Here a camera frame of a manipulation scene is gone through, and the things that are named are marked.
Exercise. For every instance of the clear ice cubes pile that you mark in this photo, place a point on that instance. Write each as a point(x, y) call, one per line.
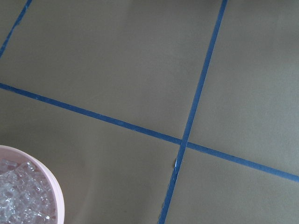
point(25, 195)

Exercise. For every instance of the pink bowl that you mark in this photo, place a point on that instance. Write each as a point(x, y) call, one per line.
point(19, 156)

